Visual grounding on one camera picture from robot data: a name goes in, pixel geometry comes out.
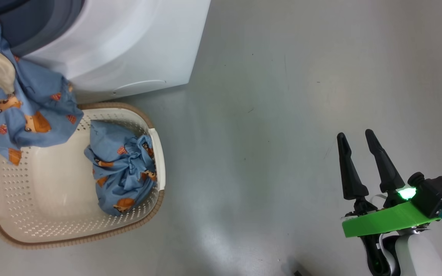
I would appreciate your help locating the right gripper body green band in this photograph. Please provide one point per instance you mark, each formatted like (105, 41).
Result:
(390, 220)

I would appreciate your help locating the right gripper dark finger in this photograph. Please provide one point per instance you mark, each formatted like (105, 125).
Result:
(388, 172)
(351, 176)

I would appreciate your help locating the blue bear print garment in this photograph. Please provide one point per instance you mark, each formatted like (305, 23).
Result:
(40, 103)
(123, 168)

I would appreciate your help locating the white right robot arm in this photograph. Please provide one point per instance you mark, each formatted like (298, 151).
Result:
(420, 257)

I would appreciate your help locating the white front-load washing machine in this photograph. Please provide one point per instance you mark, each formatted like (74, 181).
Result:
(129, 42)

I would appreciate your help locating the cream perforated laundry basket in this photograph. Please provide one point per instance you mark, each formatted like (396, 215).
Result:
(52, 199)

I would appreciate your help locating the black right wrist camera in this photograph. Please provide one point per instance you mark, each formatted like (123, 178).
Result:
(437, 195)

